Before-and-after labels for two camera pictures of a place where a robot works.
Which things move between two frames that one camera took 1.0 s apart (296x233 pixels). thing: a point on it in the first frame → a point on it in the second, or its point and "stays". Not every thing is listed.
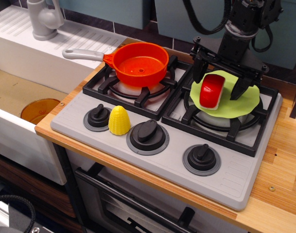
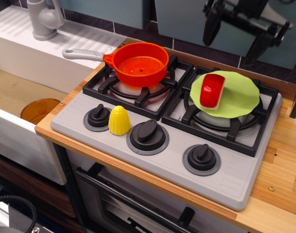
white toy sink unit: (26, 69) stays
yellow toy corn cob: (119, 121) stays
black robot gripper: (232, 53) → (257, 14)
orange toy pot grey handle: (137, 64) stays
